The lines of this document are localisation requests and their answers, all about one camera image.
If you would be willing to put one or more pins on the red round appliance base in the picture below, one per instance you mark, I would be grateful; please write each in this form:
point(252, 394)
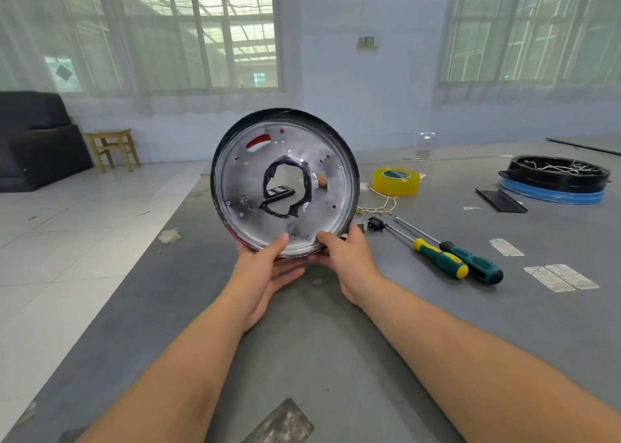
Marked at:
point(243, 166)

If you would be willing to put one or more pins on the thin black rod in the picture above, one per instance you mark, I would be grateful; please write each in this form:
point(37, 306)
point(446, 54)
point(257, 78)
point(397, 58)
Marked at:
point(582, 147)

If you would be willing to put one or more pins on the wide white tape strips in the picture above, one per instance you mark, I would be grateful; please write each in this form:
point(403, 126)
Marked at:
point(561, 278)

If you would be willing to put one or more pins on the black armchair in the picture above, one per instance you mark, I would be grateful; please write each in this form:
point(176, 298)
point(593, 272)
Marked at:
point(39, 142)

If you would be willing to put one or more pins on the white wall box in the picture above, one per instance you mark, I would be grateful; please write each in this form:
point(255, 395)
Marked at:
point(368, 43)

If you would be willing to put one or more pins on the narrow white tape strip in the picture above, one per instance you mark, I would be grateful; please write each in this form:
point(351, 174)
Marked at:
point(506, 247)

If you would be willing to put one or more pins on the person's right forearm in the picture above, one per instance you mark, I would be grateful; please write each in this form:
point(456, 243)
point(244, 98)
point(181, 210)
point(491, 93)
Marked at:
point(485, 370)

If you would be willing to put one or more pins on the person's right hand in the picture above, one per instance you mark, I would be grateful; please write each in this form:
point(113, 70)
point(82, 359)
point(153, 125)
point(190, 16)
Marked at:
point(351, 263)

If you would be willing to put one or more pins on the black remote control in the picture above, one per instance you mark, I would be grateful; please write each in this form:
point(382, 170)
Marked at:
point(279, 193)

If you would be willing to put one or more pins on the person's left hand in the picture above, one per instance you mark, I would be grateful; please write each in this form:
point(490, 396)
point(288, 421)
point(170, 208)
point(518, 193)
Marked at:
point(257, 283)

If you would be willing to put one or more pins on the yellow tape roll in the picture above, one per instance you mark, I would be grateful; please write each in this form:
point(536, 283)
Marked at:
point(385, 188)

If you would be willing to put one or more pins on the small black plug connector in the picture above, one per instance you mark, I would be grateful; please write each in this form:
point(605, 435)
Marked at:
point(376, 223)

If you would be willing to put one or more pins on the small wooden stool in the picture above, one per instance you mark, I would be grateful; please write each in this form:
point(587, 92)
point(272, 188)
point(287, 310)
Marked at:
point(111, 135)

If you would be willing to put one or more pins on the person's left forearm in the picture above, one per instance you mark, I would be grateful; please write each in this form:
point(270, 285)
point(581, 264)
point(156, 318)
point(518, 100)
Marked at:
point(175, 380)

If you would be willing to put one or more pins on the large barred window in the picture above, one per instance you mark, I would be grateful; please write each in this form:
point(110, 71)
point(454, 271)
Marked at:
point(165, 30)
point(529, 26)

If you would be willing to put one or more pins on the sheer white curtain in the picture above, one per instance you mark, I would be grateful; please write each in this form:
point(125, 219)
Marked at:
point(524, 93)
point(24, 30)

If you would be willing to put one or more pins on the black round appliance part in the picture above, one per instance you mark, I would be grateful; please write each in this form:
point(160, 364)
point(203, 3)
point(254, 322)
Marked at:
point(529, 178)

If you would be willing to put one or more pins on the black flat plate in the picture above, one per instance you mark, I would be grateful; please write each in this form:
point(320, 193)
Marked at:
point(501, 201)

